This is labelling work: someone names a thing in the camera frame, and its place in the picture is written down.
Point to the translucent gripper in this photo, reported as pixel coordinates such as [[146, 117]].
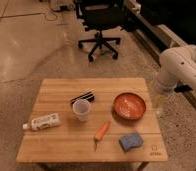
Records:
[[159, 94]]

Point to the black striped eraser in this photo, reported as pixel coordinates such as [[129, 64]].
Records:
[[88, 96]]

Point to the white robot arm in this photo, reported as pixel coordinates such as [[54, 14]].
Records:
[[177, 72]]

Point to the orange bowl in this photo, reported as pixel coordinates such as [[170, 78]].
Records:
[[129, 106]]

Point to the blue sponge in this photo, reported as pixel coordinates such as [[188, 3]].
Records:
[[130, 141]]

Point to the wooden table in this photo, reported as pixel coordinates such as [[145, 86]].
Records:
[[73, 140]]

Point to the orange carrot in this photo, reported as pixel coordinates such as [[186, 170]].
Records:
[[100, 133]]

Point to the black office chair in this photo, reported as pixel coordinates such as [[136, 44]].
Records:
[[100, 15]]

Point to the white tube bottle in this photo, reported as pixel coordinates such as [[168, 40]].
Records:
[[43, 122]]

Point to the long bench rail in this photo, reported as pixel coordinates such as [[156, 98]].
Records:
[[155, 39]]

